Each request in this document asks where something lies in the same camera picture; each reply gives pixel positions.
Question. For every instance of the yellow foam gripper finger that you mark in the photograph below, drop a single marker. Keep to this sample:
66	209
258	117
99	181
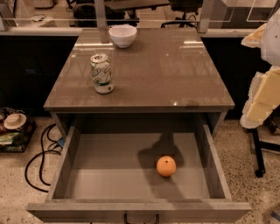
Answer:
254	39
263	98

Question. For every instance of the orange fruit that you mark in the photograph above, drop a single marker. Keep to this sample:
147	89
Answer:
166	166

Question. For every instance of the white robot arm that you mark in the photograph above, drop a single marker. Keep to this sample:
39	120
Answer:
270	47

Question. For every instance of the grey counter cabinet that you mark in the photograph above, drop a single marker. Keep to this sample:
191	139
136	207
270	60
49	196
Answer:
164	70

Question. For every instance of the open grey top drawer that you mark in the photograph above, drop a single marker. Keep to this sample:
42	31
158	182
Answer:
102	176

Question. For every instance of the black stand leg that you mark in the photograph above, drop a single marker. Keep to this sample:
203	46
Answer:
259	145

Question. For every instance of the white bowl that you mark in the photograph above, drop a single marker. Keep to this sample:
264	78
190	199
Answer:
123	35

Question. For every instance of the green white soda can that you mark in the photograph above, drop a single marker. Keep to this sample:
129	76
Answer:
101	73

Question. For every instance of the dark box of items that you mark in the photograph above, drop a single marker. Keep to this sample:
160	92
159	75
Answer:
15	140

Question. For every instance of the beige hat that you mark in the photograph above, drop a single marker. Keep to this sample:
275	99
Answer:
14	121

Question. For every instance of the black drawer handle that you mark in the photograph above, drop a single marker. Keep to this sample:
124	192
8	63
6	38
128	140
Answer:
140	219

